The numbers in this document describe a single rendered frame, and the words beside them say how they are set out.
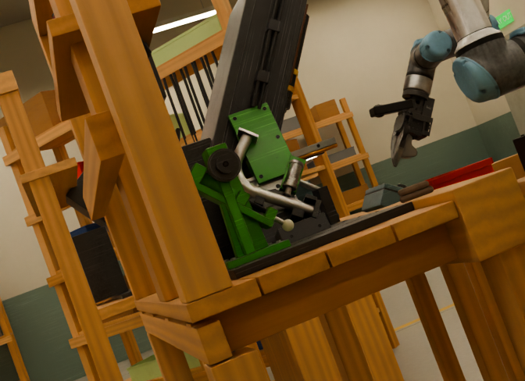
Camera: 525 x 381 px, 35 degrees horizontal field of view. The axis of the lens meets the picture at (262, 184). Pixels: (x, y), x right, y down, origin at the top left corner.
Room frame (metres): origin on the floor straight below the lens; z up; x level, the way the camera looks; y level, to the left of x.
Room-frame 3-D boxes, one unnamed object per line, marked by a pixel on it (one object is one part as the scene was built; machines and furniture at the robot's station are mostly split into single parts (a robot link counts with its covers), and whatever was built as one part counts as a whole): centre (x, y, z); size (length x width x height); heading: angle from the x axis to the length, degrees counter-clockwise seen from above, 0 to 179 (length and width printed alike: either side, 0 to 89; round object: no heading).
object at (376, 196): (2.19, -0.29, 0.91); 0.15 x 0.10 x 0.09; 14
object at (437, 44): (2.21, -0.57, 1.24); 0.11 x 0.11 x 0.08; 7
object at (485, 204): (2.37, -0.22, 0.82); 1.50 x 0.14 x 0.15; 14
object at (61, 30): (2.24, 0.30, 1.52); 0.90 x 0.25 x 0.04; 14
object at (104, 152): (2.21, 0.41, 1.23); 1.30 x 0.05 x 0.09; 14
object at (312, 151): (2.40, -0.03, 1.11); 0.39 x 0.16 x 0.03; 104
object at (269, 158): (2.24, -0.03, 1.17); 0.13 x 0.12 x 0.20; 14
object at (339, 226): (2.30, 0.05, 0.89); 1.10 x 0.42 x 0.02; 14
